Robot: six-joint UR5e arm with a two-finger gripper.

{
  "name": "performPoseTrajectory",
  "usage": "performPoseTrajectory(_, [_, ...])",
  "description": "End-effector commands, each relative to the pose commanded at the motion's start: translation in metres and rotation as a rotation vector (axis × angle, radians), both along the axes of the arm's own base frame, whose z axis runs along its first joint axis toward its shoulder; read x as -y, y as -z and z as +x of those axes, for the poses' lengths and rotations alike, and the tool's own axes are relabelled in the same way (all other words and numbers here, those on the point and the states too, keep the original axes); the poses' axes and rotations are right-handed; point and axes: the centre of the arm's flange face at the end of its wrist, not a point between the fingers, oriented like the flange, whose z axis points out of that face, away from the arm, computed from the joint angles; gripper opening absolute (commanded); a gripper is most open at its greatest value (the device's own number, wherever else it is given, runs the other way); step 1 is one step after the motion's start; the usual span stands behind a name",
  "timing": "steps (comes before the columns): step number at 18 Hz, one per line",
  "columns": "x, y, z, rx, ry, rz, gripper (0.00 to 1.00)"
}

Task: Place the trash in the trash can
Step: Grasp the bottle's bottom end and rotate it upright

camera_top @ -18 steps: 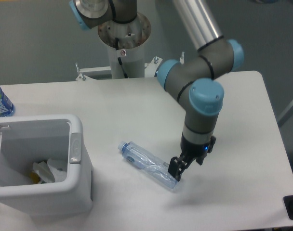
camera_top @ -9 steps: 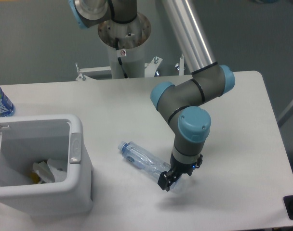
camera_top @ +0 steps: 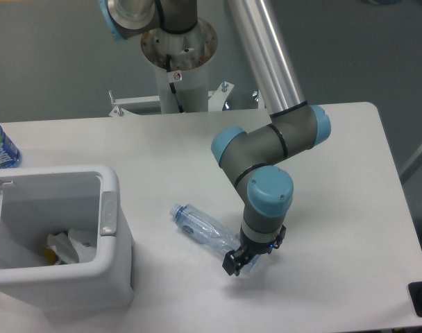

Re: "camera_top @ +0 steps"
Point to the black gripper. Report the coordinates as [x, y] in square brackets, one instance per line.
[252, 243]

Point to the crushed clear plastic bottle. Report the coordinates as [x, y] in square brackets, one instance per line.
[205, 230]

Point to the clear plastic packaging bag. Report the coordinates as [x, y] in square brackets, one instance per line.
[84, 243]

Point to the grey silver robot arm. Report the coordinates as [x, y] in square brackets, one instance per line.
[249, 160]

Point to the crumpled trash in bin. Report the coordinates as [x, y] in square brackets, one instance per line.
[58, 250]

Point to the white plastic trash can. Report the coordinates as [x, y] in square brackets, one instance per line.
[36, 202]

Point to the blue labelled water bottle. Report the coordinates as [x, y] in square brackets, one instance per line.
[10, 155]

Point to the white pedestal base brackets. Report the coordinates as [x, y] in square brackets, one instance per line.
[218, 100]

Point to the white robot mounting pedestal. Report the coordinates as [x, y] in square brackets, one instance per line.
[180, 65]

